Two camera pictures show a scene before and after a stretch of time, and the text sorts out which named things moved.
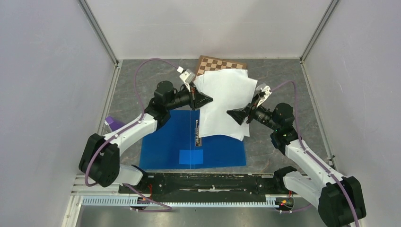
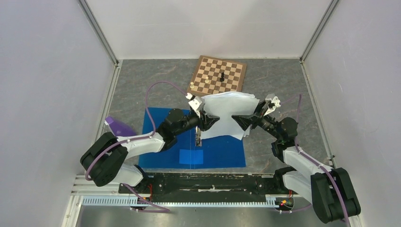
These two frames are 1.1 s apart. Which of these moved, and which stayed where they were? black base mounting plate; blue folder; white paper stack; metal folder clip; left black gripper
Moved: white paper stack; left black gripper
Stayed: blue folder; black base mounting plate; metal folder clip
